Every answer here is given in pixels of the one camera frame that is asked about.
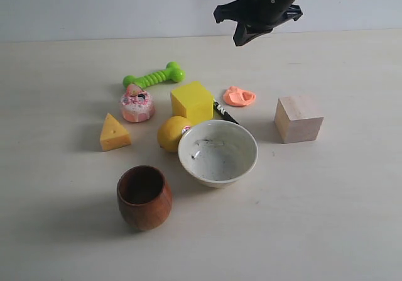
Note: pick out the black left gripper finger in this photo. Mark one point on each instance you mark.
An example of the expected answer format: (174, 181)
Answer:
(241, 34)

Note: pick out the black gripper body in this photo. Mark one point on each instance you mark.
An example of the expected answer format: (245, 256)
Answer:
(258, 16)

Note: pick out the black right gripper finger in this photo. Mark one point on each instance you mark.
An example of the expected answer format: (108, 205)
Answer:
(249, 36)

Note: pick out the orange toy piece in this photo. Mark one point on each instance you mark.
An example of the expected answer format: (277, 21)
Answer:
(237, 97)

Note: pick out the black white marker pen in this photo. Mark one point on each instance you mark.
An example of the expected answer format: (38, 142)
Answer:
(223, 113)

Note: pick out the green bone dog toy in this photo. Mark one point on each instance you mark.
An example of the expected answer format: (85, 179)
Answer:
(171, 72)

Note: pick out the yellow foam cube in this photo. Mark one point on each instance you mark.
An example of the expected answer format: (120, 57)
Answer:
(192, 101)

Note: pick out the light wooden cube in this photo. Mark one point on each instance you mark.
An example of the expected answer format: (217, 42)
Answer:
(297, 119)

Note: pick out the white ceramic bowl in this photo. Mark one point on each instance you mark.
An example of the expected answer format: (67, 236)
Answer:
(218, 153)

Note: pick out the yellow lemon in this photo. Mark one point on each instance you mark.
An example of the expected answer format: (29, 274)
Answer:
(171, 131)

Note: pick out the pink sprinkled donut toy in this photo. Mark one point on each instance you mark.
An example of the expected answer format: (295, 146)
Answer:
(136, 104)

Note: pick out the yellow cheese wedge toy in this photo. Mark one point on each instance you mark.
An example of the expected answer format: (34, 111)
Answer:
(113, 135)

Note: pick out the brown wooden cup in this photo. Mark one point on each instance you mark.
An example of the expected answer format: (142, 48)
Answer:
(144, 197)

